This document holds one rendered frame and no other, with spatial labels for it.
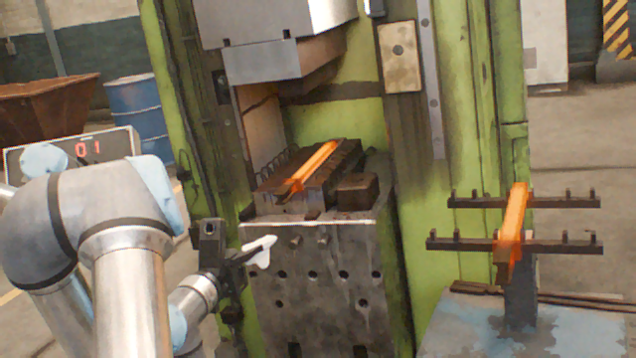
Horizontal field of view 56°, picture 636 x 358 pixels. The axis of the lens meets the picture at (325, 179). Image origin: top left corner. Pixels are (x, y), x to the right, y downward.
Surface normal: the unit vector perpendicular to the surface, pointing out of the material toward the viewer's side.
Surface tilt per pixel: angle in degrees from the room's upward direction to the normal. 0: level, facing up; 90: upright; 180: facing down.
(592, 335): 0
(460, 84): 90
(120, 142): 60
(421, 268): 90
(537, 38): 90
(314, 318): 90
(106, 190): 40
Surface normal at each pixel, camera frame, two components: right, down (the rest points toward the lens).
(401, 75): -0.29, 0.35
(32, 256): 0.01, 0.65
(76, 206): 0.09, -0.17
